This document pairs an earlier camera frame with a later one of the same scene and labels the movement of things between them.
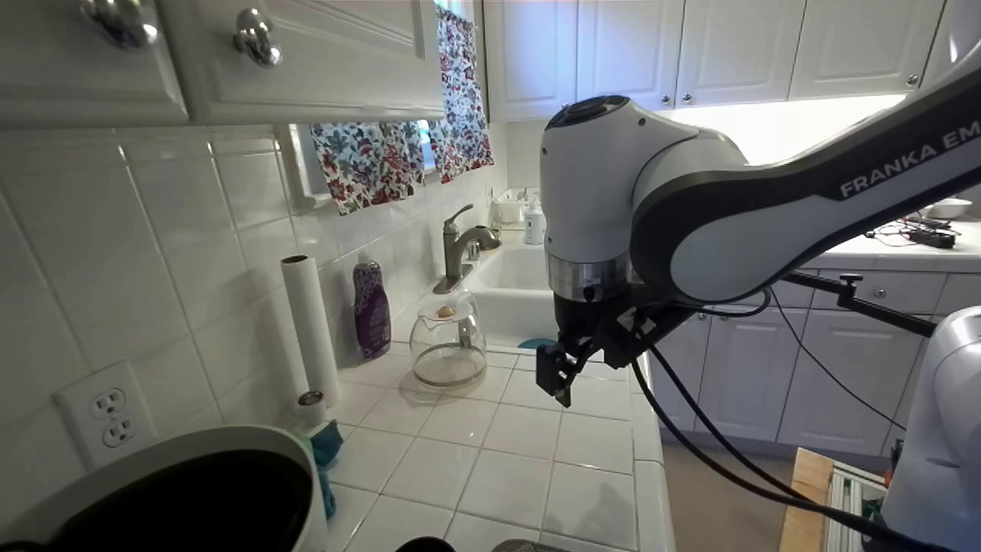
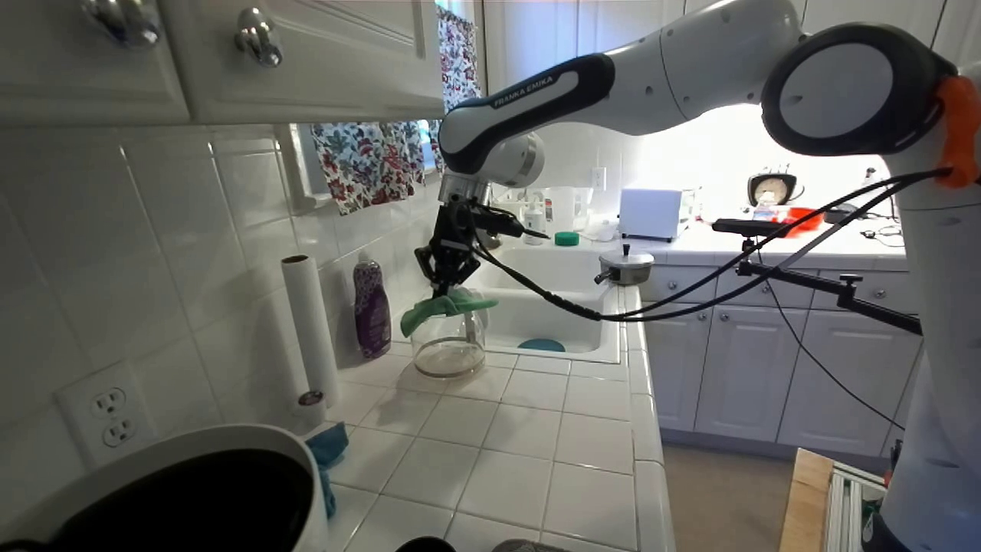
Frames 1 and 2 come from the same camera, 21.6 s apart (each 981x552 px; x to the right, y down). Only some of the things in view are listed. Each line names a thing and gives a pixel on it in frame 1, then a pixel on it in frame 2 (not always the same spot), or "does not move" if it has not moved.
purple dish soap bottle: x=372 y=306 does not move
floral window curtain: x=365 y=161 does not move
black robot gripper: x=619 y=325 -> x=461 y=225
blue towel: x=326 y=448 does not move
